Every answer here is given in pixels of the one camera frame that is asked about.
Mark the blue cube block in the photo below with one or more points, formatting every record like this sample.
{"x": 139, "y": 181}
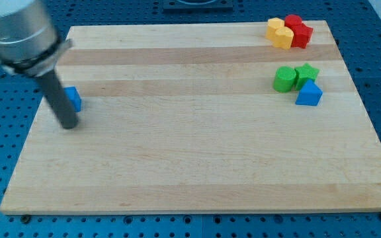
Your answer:
{"x": 74, "y": 97}

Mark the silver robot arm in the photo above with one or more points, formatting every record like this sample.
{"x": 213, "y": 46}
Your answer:
{"x": 30, "y": 44}

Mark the wooden board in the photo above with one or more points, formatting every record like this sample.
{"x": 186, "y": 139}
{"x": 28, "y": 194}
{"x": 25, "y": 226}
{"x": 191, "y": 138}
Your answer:
{"x": 183, "y": 119}

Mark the green cylinder block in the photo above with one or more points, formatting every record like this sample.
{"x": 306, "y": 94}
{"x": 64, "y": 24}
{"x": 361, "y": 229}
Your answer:
{"x": 285, "y": 77}

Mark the green star block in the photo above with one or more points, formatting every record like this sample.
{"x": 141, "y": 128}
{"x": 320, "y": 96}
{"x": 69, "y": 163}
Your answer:
{"x": 303, "y": 73}

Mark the blue triangle block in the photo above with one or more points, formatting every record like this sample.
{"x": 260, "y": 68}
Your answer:
{"x": 309, "y": 95}

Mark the yellow heart block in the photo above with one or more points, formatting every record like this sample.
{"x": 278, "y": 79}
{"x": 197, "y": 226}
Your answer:
{"x": 283, "y": 37}

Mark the yellow pentagon block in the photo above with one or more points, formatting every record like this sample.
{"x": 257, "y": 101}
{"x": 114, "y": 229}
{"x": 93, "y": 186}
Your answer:
{"x": 273, "y": 25}

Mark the red star block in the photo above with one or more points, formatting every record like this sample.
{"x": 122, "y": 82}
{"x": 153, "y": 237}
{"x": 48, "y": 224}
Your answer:
{"x": 302, "y": 35}

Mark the red cylinder block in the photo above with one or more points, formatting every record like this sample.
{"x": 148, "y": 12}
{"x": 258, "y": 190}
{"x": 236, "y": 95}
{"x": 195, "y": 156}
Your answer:
{"x": 292, "y": 21}

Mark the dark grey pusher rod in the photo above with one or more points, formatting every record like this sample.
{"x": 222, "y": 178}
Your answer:
{"x": 58, "y": 100}

